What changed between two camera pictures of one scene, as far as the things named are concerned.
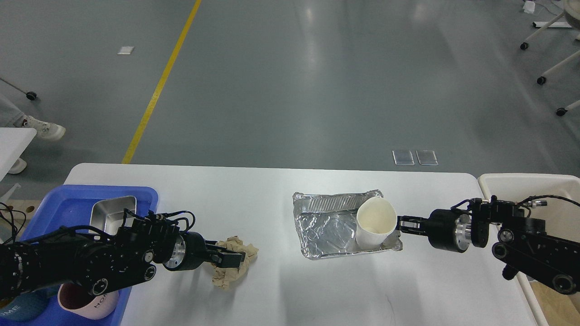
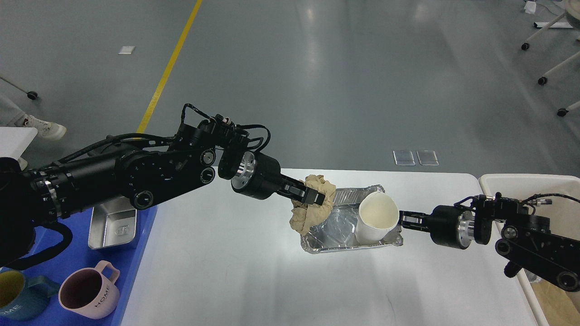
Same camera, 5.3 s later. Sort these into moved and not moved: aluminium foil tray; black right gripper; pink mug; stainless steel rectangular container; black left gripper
Moved: black left gripper
Not moved: stainless steel rectangular container; black right gripper; aluminium foil tray; pink mug
